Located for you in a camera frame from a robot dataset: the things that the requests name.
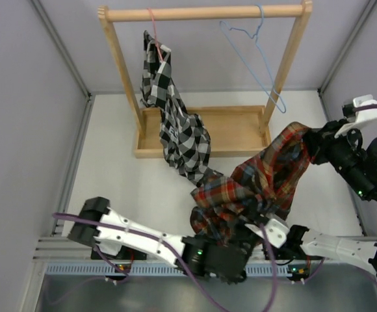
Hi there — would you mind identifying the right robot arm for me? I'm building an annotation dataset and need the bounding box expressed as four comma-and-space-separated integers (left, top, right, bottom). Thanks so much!
282, 120, 377, 281

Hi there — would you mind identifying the black white checkered shirt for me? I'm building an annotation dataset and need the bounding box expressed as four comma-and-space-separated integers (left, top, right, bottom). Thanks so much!
140, 31, 222, 187

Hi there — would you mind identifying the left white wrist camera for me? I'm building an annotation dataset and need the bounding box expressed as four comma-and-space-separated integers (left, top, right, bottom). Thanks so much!
245, 216, 290, 248

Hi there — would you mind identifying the left aluminium frame post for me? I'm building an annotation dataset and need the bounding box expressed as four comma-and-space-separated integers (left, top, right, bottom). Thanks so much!
29, 0, 94, 137

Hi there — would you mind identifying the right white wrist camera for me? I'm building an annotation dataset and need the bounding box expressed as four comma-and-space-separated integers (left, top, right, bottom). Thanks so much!
334, 94, 377, 138

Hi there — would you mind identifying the red brown plaid shirt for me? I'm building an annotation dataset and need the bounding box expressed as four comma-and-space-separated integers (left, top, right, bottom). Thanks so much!
190, 122, 311, 244

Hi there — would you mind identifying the pink wire hanger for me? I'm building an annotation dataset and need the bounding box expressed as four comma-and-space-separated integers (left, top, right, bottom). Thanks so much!
147, 8, 164, 62

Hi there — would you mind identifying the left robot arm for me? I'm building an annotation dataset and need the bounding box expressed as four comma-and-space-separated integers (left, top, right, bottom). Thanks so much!
64, 197, 276, 284

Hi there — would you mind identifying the wooden clothes rack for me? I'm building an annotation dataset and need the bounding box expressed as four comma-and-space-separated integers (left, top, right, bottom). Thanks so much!
97, 0, 313, 159

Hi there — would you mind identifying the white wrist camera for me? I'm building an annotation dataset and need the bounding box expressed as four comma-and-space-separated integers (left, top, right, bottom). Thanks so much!
245, 216, 290, 248
334, 94, 377, 138

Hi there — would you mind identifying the blue wire hanger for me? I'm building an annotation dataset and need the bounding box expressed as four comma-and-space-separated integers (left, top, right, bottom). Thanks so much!
219, 3, 287, 114

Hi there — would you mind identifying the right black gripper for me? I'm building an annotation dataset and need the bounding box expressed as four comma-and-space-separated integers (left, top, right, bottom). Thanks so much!
300, 119, 377, 202

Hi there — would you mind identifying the slotted grey cable duct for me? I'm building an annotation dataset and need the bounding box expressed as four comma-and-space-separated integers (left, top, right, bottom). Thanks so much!
45, 262, 306, 277

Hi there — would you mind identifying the aluminium frame post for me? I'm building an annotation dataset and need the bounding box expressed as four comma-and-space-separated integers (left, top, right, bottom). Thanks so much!
29, 0, 94, 137
317, 0, 377, 98

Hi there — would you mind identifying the right aluminium frame post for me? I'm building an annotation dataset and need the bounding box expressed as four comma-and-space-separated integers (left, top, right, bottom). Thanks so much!
317, 0, 377, 98

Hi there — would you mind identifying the aluminium mounting rail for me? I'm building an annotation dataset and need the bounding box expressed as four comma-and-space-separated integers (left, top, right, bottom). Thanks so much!
32, 236, 377, 261

